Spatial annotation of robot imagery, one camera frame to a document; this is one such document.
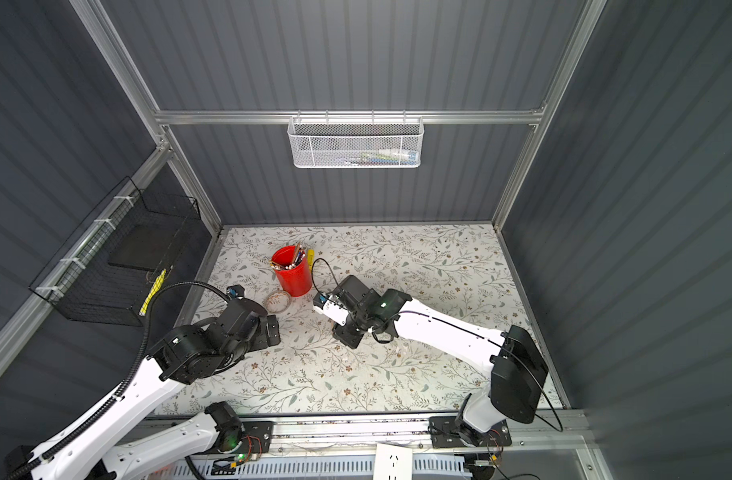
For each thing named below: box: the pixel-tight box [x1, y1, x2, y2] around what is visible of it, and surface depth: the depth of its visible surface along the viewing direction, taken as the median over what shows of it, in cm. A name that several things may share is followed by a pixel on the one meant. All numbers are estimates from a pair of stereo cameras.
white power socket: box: [373, 443, 413, 480], surface depth 69 cm
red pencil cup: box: [270, 243, 313, 297], surface depth 98 cm
